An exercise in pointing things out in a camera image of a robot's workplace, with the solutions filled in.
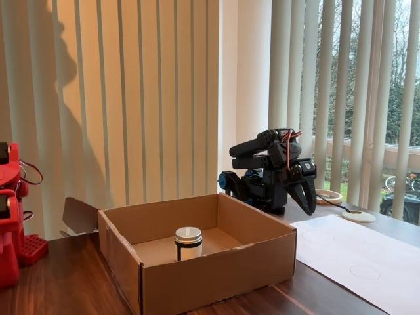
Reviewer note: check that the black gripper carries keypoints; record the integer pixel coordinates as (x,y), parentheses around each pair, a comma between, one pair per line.
(303,184)

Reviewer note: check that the glass jar with metal lid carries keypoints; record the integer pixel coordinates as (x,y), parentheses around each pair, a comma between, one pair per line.
(188,249)

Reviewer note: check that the red robot arm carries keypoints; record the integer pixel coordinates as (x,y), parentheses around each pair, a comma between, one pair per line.
(10,229)

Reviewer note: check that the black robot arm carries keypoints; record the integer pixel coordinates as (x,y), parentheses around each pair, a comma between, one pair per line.
(256,149)

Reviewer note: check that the brown cardboard box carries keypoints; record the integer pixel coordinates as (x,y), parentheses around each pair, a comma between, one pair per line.
(213,282)

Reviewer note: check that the masking tape roll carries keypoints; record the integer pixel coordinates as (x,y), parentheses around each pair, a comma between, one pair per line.
(336,199)

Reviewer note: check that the black and blue table clamp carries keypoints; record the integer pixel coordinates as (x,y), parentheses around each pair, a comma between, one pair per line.
(234,183)

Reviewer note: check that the white paper sheet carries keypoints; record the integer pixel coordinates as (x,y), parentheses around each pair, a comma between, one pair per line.
(344,259)

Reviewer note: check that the dark parked car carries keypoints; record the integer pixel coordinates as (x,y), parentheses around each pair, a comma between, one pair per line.
(388,203)

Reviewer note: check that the parked bicycle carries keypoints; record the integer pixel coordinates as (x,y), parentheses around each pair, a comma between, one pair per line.
(412,180)

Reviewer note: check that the white vertical window blinds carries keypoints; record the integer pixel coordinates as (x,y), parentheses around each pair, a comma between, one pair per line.
(357,98)
(131,98)

